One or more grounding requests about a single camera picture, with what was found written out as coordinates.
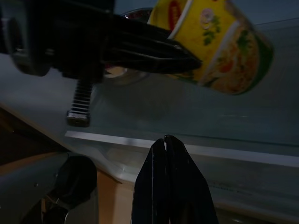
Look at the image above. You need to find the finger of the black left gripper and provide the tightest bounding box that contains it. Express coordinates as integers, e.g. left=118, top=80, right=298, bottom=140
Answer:
left=104, top=46, right=203, bottom=76
left=106, top=14, right=203, bottom=64

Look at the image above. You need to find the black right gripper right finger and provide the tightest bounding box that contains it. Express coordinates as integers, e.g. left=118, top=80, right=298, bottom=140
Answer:
left=164, top=134, right=220, bottom=224

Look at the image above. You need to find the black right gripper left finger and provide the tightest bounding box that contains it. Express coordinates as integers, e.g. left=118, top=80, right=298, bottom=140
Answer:
left=130, top=137, right=169, bottom=224

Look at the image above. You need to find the yellow instant noodle cup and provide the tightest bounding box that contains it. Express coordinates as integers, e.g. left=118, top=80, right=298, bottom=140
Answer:
left=146, top=0, right=276, bottom=96

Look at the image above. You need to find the dark grey fridge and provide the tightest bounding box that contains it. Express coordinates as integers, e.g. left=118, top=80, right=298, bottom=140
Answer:
left=0, top=0, right=299, bottom=224

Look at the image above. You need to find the steel bowl of red fruit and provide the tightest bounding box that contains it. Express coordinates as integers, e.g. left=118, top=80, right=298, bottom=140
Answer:
left=102, top=6, right=155, bottom=86

